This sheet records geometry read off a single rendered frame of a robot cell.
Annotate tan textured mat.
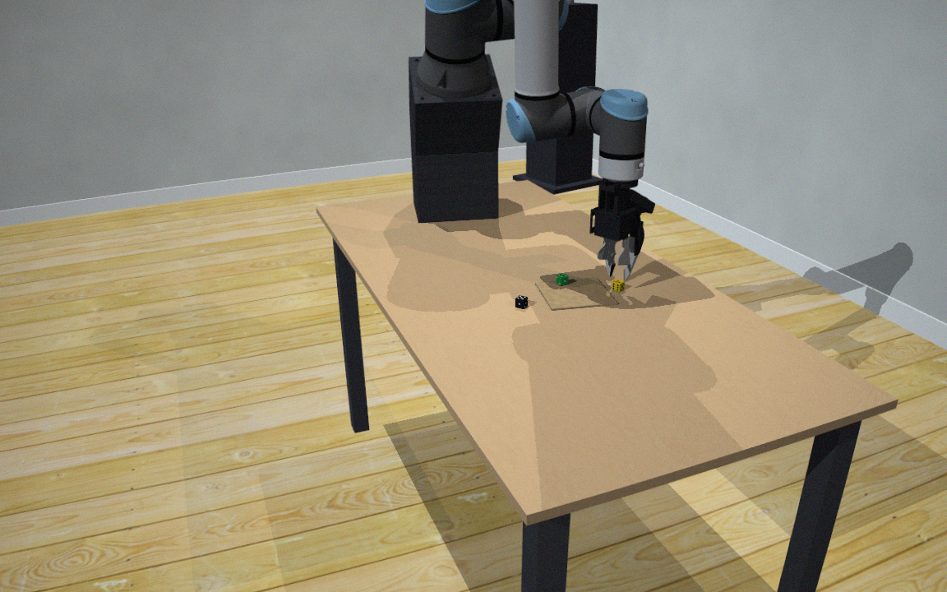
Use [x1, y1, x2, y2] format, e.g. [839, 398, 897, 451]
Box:
[535, 277, 618, 311]

